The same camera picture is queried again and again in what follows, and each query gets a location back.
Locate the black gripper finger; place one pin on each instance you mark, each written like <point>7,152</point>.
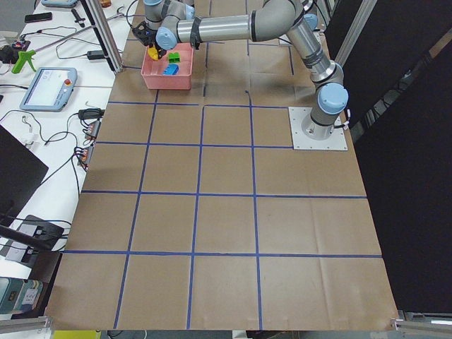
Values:
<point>159,53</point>

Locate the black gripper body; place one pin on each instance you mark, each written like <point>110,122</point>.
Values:
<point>154,46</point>

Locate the yellow toy block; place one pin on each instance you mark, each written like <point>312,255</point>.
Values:
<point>153,53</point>

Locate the green toy block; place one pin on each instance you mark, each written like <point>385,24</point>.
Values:
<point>174,58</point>

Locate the blue toy block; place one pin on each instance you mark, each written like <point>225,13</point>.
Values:
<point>171,69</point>

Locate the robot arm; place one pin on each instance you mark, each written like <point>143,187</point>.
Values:
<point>168,23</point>

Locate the pink plastic box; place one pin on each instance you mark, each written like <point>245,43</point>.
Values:
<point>152,70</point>

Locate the black power adapter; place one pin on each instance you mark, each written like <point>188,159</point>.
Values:
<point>95,55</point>

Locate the grey usb hub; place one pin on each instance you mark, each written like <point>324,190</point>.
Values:
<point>84,156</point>
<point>92,131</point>

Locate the black smartphone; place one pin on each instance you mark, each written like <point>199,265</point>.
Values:
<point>38,17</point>

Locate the teach pendant tablet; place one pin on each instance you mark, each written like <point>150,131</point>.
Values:
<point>50,89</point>

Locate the reacher grabber tool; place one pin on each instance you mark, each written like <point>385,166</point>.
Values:
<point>25,57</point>

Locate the brown paper table cover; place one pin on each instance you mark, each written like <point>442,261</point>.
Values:
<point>197,213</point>

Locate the black monitor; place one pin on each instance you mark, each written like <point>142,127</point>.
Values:
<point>21,173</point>

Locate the black stand base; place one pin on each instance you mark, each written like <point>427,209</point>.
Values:
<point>46,234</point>

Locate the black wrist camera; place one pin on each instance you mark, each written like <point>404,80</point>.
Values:
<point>143,34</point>

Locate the aluminium frame post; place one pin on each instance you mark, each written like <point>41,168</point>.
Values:
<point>98,20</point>

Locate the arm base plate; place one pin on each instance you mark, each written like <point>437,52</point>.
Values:
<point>307,135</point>

